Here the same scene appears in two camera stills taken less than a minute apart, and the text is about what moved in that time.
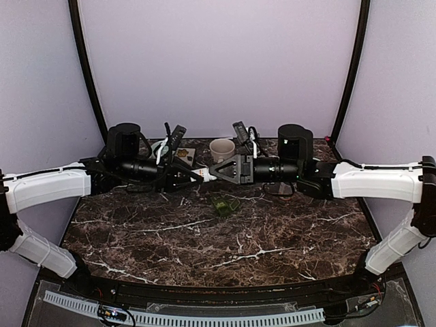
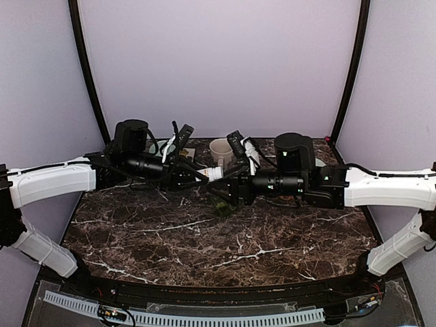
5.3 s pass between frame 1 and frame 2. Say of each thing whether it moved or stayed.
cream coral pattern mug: stayed
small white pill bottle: stayed
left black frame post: stayed
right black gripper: moved
